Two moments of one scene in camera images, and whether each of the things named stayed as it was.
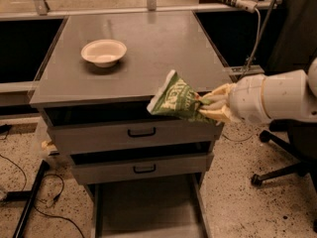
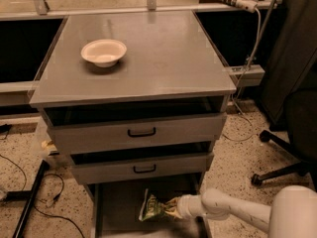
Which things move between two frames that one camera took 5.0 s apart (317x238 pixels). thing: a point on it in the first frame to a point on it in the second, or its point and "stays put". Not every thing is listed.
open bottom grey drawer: [169, 206] stays put
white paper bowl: [105, 53] stays put
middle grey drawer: [141, 167] stays put
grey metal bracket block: [252, 69] stays put
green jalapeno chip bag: [177, 98] to [153, 206]
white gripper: [247, 98] to [185, 204]
